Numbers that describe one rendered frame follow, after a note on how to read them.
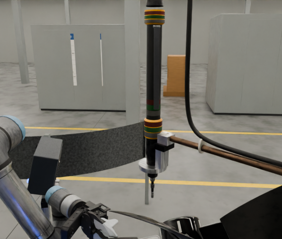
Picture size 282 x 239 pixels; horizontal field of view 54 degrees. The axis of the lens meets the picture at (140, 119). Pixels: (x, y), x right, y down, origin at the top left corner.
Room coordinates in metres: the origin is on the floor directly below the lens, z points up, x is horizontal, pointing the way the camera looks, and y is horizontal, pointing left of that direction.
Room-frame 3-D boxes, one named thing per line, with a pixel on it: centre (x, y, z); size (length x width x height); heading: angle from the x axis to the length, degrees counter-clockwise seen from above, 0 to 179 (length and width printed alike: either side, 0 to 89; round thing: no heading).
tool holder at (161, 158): (0.62, -0.04, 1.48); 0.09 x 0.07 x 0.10; 46
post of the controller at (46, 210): (1.08, 0.43, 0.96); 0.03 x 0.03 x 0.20; 11
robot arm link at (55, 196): (0.89, 0.29, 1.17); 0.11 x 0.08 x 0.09; 48
